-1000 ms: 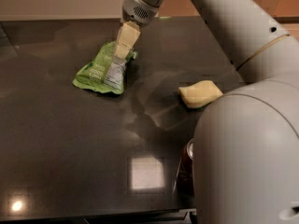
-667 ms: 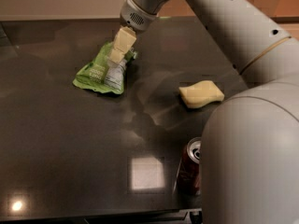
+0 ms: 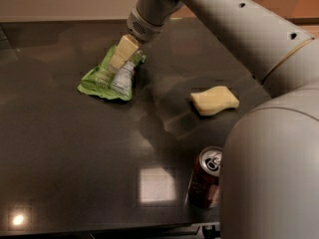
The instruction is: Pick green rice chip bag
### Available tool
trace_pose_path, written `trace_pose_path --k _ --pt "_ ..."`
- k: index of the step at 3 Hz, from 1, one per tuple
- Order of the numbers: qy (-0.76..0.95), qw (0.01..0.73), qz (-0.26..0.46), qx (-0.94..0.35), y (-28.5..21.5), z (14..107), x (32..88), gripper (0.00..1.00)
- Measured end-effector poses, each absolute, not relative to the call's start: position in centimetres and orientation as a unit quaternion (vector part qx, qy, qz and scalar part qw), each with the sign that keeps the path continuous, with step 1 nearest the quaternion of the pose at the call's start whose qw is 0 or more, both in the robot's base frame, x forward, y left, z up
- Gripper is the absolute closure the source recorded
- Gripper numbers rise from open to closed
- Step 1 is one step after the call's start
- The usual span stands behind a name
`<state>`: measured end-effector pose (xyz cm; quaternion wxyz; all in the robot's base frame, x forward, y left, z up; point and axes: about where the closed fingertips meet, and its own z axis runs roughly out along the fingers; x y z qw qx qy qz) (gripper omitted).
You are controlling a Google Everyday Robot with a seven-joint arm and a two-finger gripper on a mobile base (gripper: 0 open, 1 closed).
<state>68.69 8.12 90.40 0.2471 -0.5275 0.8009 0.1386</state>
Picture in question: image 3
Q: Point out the green rice chip bag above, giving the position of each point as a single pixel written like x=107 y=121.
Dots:
x=107 y=83

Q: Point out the yellow sponge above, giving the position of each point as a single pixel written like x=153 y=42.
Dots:
x=214 y=101

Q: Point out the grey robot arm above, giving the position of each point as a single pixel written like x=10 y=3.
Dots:
x=270 y=166

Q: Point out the red soda can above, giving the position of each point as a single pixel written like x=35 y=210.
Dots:
x=204 y=187

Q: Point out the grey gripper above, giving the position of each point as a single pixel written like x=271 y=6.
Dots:
x=144 y=28

